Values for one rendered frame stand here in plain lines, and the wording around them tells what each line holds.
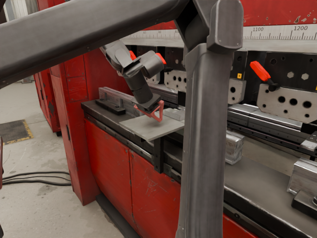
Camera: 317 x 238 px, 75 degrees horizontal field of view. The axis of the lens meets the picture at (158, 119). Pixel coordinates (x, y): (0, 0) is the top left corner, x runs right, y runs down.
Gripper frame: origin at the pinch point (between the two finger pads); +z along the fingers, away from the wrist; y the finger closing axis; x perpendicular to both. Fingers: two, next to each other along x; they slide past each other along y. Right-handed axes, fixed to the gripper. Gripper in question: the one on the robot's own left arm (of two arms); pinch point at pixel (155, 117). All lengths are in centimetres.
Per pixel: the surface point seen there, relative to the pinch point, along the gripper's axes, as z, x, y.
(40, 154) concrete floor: 85, 65, 197
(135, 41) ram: -14.7, -24.2, 32.8
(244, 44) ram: -15.1, -25.4, -21.9
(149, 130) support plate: -0.2, 5.7, -3.4
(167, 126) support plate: 3.2, -0.4, -4.5
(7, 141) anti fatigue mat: 72, 88, 259
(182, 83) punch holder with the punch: -2.2, -17.3, 0.6
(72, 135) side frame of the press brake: 31, 25, 85
